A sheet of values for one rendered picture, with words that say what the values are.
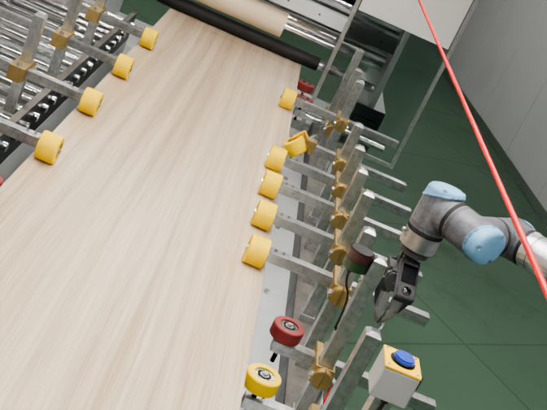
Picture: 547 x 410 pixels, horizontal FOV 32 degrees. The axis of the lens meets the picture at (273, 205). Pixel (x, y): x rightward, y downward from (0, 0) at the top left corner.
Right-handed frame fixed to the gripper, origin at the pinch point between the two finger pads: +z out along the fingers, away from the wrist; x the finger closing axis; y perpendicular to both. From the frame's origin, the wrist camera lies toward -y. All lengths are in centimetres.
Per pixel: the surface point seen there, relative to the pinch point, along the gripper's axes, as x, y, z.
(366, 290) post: 7.9, -7.3, -9.3
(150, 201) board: 63, 35, 10
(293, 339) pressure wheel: 17.5, -5.1, 11.1
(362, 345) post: 9.1, -32.2, -8.8
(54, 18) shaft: 136, 192, 20
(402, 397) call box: 6, -60, -17
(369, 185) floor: -56, 397, 100
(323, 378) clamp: 7.7, -10.0, 15.0
